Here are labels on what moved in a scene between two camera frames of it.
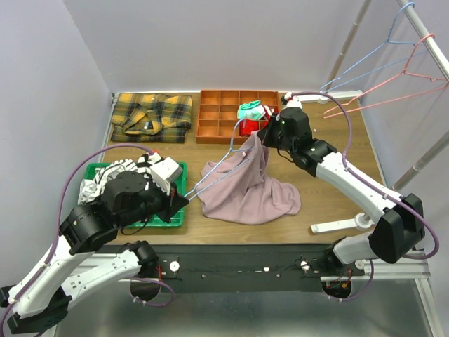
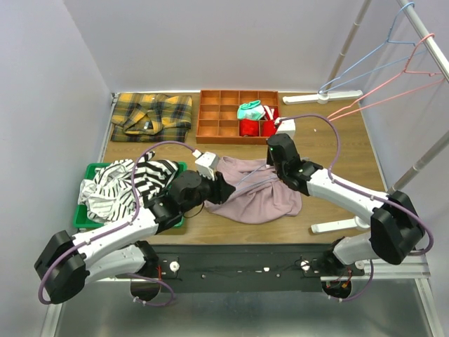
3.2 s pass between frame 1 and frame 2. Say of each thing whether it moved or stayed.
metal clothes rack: stayed
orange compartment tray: stayed
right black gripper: moved
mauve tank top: moved
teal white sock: stayed
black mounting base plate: stayed
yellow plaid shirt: stayed
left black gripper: moved
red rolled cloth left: stayed
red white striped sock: stayed
